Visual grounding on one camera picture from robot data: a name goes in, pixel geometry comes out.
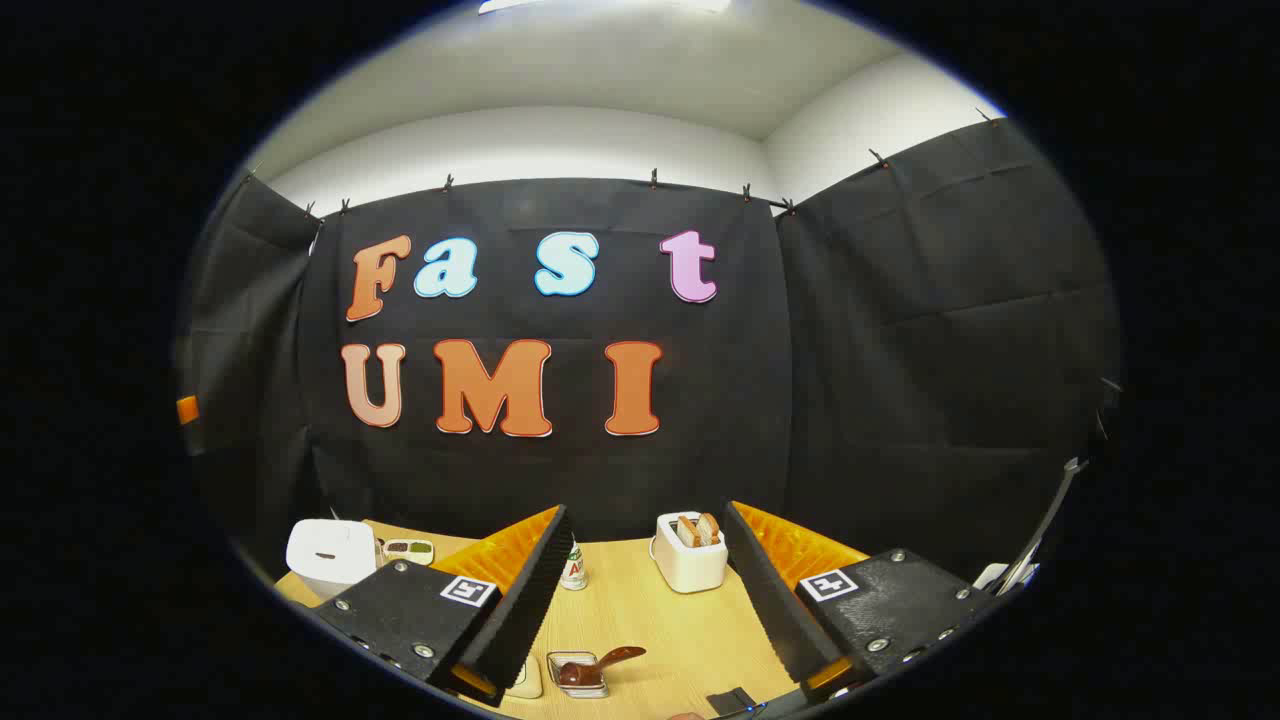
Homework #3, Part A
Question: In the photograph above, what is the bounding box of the brown wooden spoon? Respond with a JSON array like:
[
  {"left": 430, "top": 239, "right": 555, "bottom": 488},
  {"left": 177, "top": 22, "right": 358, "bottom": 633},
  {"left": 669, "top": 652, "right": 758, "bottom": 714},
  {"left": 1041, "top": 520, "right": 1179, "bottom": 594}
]
[{"left": 557, "top": 646, "right": 647, "bottom": 689}]

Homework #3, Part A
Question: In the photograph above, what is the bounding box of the white rice cooker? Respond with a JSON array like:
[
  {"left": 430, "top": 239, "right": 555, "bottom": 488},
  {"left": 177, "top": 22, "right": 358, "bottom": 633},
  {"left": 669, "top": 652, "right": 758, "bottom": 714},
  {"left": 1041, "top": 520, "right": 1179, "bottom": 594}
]
[{"left": 286, "top": 519, "right": 379, "bottom": 601}]

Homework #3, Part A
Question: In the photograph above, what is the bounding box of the black backdrop cloth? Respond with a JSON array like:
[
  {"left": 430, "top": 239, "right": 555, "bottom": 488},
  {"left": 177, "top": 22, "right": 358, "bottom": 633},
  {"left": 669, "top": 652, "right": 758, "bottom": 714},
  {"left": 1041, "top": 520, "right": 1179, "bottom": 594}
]
[{"left": 172, "top": 118, "right": 1126, "bottom": 591}]

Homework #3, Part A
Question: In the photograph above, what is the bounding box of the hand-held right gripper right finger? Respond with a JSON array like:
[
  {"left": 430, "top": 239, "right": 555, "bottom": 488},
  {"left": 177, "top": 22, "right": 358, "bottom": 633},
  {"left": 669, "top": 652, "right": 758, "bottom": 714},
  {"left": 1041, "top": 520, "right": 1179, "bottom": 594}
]
[{"left": 722, "top": 500, "right": 1001, "bottom": 701}]

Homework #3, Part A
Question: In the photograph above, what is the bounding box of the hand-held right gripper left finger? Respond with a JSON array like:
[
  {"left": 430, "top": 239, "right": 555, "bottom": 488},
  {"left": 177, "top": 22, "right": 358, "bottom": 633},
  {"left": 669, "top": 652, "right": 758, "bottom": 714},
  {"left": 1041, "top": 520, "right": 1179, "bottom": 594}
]
[{"left": 312, "top": 504, "right": 576, "bottom": 707}]

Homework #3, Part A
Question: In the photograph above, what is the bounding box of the white toaster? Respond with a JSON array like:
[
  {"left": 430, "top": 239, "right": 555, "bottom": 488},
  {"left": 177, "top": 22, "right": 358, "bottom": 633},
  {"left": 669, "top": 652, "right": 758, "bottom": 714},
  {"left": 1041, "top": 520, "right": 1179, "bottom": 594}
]
[{"left": 650, "top": 512, "right": 729, "bottom": 594}]

